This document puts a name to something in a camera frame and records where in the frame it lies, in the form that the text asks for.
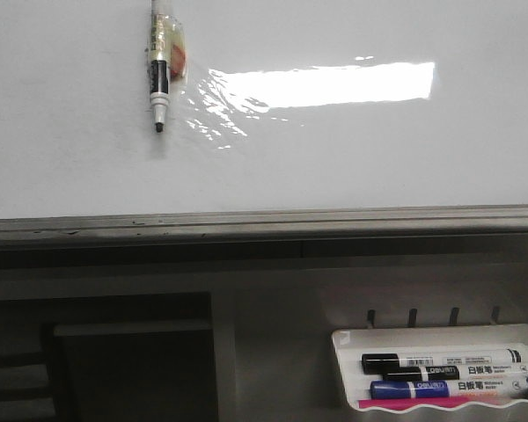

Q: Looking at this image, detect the black marker middle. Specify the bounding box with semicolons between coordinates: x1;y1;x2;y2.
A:
382;362;528;382

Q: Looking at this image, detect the black capped marker top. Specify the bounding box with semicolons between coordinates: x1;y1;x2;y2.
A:
361;347;528;375

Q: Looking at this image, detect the white plastic marker tray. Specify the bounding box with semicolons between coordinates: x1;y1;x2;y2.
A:
332;324;528;421

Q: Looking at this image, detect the pink eraser strip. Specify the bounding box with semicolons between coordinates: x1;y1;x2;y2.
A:
357;397;462;411

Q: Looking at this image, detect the blue capped marker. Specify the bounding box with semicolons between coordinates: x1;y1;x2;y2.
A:
370;376;528;400

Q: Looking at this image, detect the dark chair back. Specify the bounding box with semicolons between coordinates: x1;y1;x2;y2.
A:
40;319;219;421

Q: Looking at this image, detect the grey aluminium whiteboard tray ledge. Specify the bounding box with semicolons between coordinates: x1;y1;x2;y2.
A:
0;205;528;249

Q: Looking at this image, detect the white whiteboard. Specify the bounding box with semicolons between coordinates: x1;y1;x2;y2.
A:
0;1;528;219

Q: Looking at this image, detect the metal hook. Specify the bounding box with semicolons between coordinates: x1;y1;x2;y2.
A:
489;305;501;325
366;309;376;330
449;307;459;326
407;308;418;328

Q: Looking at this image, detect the black whiteboard marker with tape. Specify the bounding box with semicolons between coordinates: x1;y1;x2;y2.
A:
148;1;187;134

